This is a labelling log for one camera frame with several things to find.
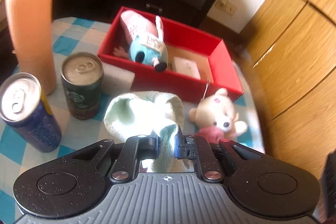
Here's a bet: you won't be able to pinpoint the light green soft towel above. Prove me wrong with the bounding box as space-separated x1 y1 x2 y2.
104 91 185 173

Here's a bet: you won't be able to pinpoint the cream teddy bear pink dress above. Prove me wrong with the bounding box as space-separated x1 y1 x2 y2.
189 88 248 143

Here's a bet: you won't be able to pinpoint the white sponge block on table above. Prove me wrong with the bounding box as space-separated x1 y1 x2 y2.
101 63 135 97

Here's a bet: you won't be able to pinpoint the dark green coffee can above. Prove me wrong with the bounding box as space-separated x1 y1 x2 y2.
60 52 104 120

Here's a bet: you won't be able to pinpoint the red cardboard box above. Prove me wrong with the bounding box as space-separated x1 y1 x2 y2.
97 7 243 103

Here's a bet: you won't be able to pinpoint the blue drink can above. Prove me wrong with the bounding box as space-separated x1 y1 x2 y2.
1 72 62 153

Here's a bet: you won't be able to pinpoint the wooden wardrobe doors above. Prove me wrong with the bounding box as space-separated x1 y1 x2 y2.
241 0 335 177

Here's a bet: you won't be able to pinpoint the tall orange ribbed bottle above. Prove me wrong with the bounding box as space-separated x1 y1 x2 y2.
5 0 56 94

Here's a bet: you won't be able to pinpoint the beige wall power socket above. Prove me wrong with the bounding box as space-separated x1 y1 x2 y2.
215 0 237 16

